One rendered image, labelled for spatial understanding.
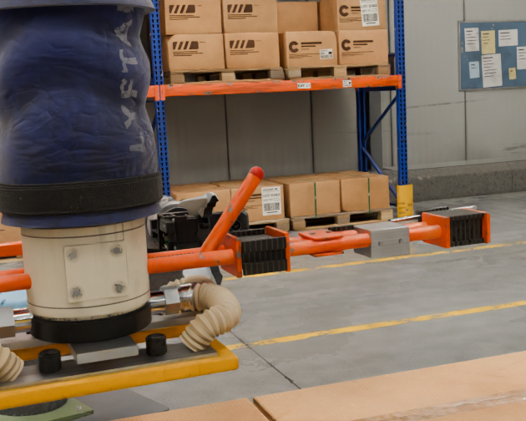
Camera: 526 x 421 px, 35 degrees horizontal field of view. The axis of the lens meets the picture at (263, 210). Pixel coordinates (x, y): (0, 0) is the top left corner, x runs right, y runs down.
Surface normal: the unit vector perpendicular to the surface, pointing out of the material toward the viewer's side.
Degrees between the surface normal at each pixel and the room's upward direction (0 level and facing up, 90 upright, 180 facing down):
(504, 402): 0
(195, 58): 92
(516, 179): 90
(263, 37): 88
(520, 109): 90
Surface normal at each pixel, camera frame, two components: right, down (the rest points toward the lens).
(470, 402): -0.05, -0.99
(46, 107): -0.07, -0.09
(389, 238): 0.35, 0.11
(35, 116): -0.41, -0.06
